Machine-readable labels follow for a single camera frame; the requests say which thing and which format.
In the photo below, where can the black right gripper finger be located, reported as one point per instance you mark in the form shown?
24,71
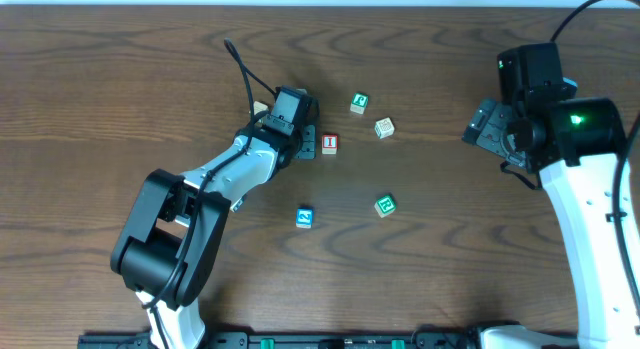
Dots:
483,119
471,134

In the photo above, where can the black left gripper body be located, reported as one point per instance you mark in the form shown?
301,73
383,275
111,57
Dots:
306,142

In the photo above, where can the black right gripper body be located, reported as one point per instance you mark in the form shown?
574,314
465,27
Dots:
486,124

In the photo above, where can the red letter I block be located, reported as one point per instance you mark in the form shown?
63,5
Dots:
329,145

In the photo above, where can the blue number 2 block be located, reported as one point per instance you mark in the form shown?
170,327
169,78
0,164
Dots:
304,218

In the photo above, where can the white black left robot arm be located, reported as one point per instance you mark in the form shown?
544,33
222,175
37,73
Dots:
169,243

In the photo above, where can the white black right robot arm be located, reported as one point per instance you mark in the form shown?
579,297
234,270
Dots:
578,150

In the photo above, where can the wooden block green side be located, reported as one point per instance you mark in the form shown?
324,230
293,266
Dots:
260,107

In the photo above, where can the green letter P block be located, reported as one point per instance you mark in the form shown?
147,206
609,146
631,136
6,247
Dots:
359,103

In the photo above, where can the plain wooden patterned block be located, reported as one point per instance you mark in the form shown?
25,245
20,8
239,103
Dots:
384,128

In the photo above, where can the wooden block blue side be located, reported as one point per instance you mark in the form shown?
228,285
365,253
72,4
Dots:
237,205

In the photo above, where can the green letter R block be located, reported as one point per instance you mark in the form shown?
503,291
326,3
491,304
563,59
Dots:
385,205

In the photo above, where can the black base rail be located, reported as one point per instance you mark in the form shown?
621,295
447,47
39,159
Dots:
325,341

